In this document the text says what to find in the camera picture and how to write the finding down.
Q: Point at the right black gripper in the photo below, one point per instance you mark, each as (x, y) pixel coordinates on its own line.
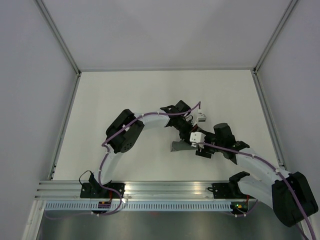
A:
(202, 152)

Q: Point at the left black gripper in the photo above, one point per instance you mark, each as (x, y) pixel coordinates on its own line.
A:
(186, 136)

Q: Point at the grey cloth napkin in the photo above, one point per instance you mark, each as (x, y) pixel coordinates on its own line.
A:
(177, 146)

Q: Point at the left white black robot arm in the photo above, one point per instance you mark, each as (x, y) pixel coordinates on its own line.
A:
(125, 130)

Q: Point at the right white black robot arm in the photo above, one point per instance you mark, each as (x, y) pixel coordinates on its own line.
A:
(288, 194)

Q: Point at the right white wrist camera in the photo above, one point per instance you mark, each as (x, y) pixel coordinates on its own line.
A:
(197, 139)

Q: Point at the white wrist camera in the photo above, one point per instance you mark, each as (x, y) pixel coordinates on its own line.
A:
(200, 117)
(197, 139)

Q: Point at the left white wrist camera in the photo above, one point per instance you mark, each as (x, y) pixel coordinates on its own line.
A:
(200, 117)

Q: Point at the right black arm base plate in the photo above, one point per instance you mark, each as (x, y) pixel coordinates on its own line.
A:
(223, 190)

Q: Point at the right aluminium frame post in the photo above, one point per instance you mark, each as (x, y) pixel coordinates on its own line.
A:
(275, 34)

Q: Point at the aluminium frame post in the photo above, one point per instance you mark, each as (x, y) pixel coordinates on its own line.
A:
(57, 35)
(275, 34)

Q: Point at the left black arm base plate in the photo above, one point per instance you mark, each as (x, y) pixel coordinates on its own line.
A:
(88, 192)

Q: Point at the aluminium front rail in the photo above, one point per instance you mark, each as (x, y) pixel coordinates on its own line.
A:
(134, 190)

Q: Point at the white slotted cable duct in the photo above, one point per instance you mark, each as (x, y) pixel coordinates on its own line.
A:
(155, 206)

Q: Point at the left aluminium frame post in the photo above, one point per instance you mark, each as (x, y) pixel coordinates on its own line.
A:
(57, 35)

